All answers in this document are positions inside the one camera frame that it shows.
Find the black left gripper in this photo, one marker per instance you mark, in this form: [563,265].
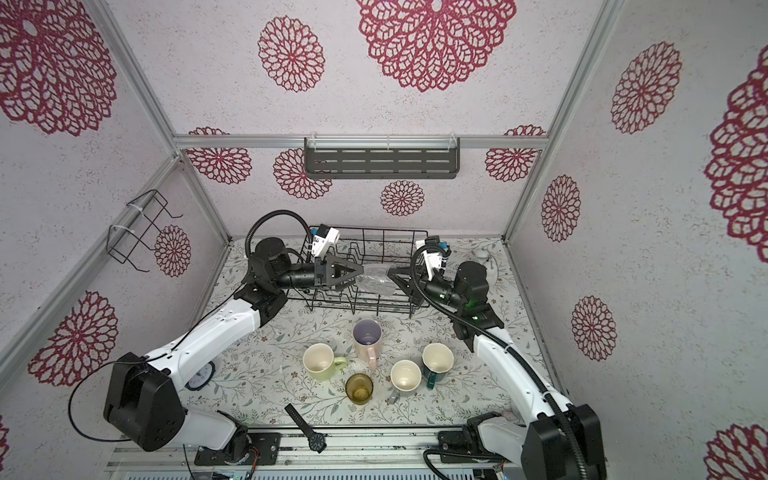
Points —
[326,271]

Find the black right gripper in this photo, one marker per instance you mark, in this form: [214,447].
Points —
[403,274]

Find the clear glass cup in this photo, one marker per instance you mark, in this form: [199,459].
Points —
[375,279]

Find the pink tall mug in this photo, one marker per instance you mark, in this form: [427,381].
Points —
[367,337]

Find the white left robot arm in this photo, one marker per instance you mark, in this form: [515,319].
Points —
[143,400]

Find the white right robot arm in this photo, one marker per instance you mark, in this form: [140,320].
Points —
[554,439]

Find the light green mug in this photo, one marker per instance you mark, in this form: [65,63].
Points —
[321,363]

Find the dark green mug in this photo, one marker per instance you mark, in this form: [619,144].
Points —
[436,361]

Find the amber glass cup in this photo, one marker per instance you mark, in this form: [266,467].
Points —
[359,388]

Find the black wristwatch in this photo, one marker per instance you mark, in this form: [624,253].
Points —
[316,440]

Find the black alarm clock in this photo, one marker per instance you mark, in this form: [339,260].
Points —
[201,378]

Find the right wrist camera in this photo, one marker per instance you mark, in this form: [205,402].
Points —
[432,261]

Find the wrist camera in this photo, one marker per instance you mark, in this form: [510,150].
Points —
[324,238]
[432,261]

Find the black wire dish rack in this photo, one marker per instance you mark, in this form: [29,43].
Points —
[367,245]

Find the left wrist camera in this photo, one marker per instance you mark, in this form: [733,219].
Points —
[324,238]

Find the white cup grey handle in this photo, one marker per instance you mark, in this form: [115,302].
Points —
[405,376]

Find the grey wall shelf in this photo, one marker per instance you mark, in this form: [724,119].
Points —
[382,160]

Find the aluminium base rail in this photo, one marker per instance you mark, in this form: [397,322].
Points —
[404,452]

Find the black wire wall holder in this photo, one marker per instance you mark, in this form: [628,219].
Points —
[123,239]

